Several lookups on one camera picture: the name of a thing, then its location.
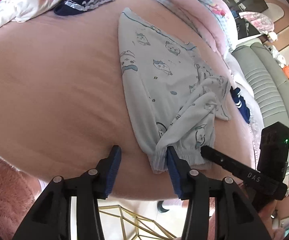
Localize light blue cartoon print pants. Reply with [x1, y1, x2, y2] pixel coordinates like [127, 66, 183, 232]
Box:
[118, 8, 231, 173]

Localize navy blue striped socks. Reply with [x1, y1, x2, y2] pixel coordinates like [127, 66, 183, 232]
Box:
[230, 87, 250, 124]

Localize green padded headboard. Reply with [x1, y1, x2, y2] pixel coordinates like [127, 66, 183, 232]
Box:
[232, 42, 289, 173]

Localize orange plush toy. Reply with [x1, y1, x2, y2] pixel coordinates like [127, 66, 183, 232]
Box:
[282, 66, 289, 79]

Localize pink hanging child jacket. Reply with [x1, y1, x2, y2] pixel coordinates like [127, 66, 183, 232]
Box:
[239, 11, 275, 35]

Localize dark glass wardrobe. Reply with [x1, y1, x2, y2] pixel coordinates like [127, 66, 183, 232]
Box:
[223, 0, 268, 40]

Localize pink folded quilt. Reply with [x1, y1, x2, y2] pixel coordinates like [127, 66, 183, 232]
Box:
[156, 0, 238, 59]

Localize navy white striped garment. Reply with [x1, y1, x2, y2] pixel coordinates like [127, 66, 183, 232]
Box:
[53, 0, 115, 16]

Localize gold wire stool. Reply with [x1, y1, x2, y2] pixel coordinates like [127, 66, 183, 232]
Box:
[99, 205, 176, 239]

